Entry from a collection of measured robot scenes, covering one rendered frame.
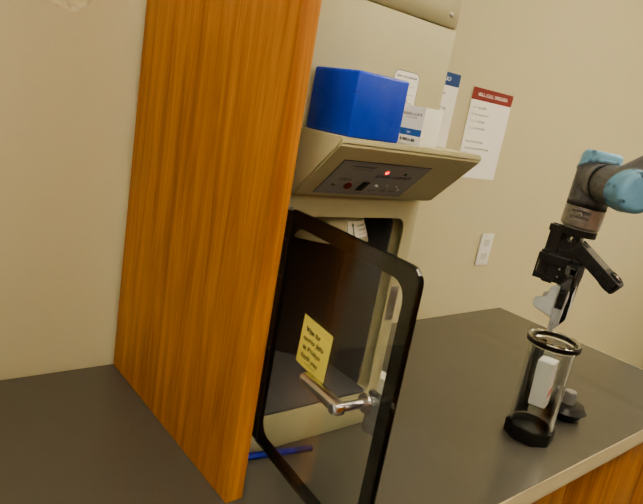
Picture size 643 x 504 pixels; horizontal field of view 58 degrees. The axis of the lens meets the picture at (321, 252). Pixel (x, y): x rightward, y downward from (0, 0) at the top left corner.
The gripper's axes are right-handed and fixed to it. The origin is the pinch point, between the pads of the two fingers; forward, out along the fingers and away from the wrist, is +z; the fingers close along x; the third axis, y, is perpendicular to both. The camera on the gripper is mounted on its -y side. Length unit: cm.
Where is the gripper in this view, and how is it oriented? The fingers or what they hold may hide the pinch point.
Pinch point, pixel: (558, 324)
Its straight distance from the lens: 130.1
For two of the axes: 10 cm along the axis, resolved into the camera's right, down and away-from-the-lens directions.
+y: -7.9, -3.1, 5.3
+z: -2.1, 9.5, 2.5
